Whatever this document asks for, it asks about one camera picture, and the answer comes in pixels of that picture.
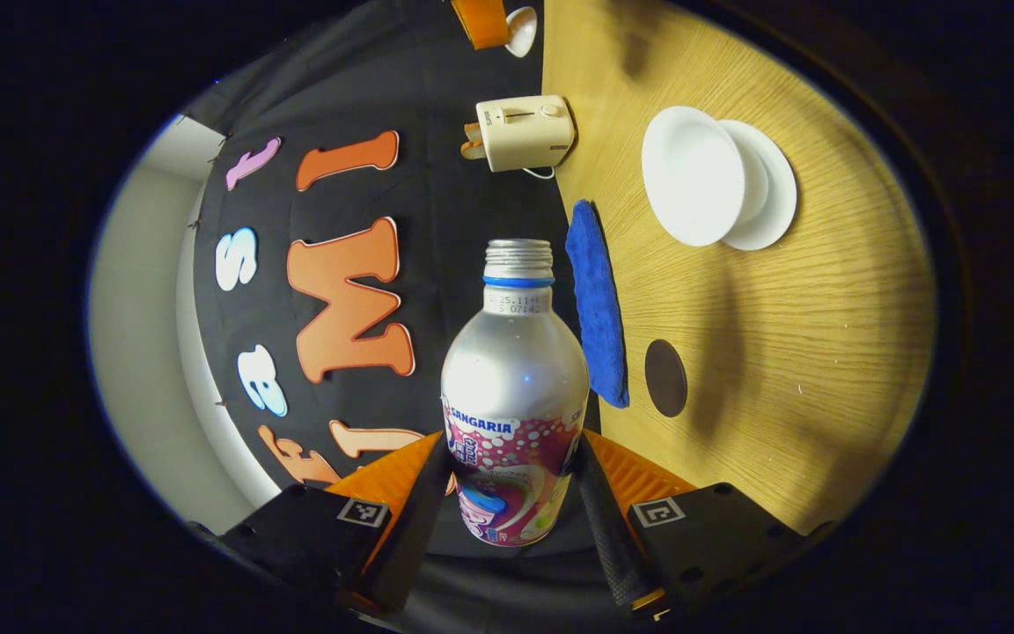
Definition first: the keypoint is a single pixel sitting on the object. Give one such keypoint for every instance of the white teacup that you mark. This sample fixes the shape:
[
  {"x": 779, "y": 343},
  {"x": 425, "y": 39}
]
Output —
[{"x": 692, "y": 176}]

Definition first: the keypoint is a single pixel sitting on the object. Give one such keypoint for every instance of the black backdrop cloth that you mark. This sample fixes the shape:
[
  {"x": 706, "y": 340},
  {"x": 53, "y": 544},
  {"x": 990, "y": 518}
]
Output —
[{"x": 437, "y": 202}]

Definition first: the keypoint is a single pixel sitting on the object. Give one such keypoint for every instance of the silver water bottle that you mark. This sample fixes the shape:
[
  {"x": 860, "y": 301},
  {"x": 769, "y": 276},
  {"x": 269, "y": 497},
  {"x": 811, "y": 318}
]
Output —
[{"x": 516, "y": 387}]

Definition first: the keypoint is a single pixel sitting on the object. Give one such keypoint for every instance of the bread slice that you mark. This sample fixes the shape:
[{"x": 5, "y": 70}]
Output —
[{"x": 473, "y": 141}]

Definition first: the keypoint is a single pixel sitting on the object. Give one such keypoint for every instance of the blue cloth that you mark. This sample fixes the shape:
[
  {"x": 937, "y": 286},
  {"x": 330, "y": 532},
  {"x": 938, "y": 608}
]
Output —
[{"x": 599, "y": 308}]

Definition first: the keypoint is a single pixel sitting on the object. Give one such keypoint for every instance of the dark round coaster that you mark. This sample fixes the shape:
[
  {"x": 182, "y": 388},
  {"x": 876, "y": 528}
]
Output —
[{"x": 665, "y": 379}]

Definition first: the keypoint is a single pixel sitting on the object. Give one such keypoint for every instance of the white toaster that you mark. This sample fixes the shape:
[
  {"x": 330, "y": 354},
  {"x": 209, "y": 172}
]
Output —
[{"x": 529, "y": 132}]

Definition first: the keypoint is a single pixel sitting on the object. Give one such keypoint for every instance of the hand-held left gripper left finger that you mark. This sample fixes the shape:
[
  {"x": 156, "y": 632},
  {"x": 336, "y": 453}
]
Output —
[{"x": 410, "y": 537}]

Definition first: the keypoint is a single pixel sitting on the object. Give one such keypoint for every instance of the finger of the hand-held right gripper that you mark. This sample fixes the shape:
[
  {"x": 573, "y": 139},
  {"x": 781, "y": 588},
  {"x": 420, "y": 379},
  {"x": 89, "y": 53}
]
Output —
[{"x": 481, "y": 22}]

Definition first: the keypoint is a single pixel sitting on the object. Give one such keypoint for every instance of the white saucer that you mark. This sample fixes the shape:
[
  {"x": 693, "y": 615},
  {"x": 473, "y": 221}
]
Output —
[{"x": 775, "y": 189}]

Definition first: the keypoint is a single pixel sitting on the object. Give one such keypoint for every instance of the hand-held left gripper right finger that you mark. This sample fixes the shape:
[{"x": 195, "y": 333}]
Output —
[{"x": 604, "y": 528}]

